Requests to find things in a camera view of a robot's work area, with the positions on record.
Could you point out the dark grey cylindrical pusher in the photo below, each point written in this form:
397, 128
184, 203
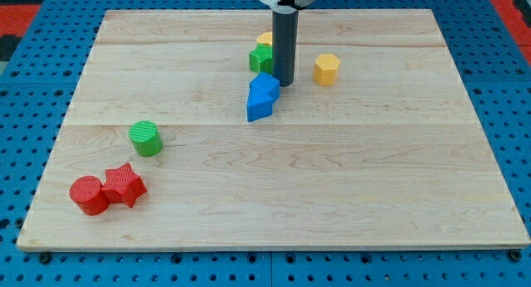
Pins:
284, 31

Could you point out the yellow hexagon block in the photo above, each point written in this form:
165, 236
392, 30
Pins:
326, 69

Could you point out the yellow block behind star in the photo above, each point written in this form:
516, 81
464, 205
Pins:
265, 39

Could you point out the green star block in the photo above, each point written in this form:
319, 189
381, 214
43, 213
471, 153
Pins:
260, 59

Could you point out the red star block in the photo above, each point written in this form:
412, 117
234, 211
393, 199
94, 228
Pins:
123, 185

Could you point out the blue cube block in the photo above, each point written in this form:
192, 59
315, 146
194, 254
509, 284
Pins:
266, 84

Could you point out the blue triangle block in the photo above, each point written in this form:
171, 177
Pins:
259, 105

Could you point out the wooden board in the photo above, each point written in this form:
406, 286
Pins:
391, 157

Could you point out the green cylinder block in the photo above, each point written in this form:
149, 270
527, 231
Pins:
145, 138

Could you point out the red cylinder block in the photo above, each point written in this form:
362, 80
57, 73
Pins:
86, 192

